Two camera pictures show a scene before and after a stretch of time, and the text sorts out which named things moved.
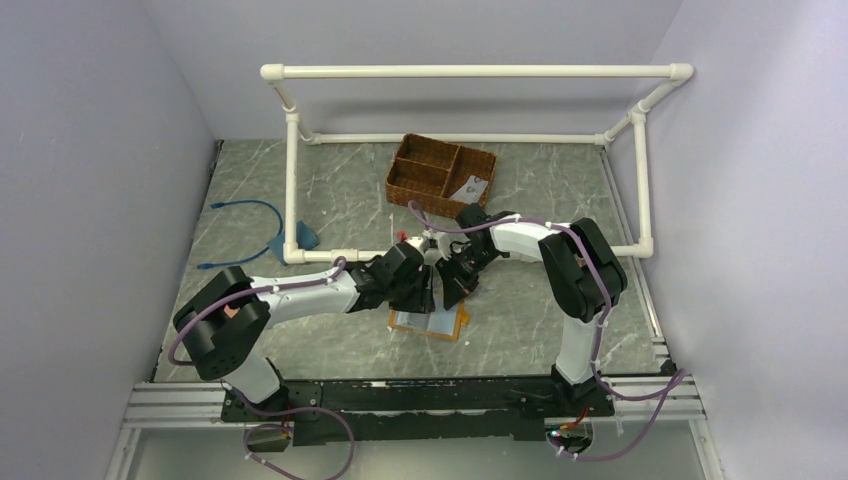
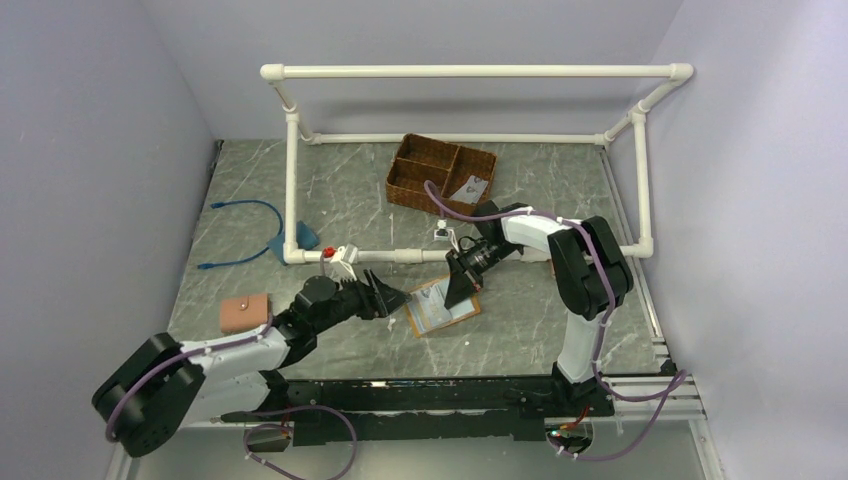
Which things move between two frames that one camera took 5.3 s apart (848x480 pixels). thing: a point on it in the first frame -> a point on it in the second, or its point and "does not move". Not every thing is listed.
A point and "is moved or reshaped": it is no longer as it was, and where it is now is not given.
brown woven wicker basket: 430,171 does not move
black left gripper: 422,300 -> 377,300
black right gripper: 455,285 does not move
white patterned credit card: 471,191 does not move
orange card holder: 446,323 is moved or reshaped
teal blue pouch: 306,239 does not move
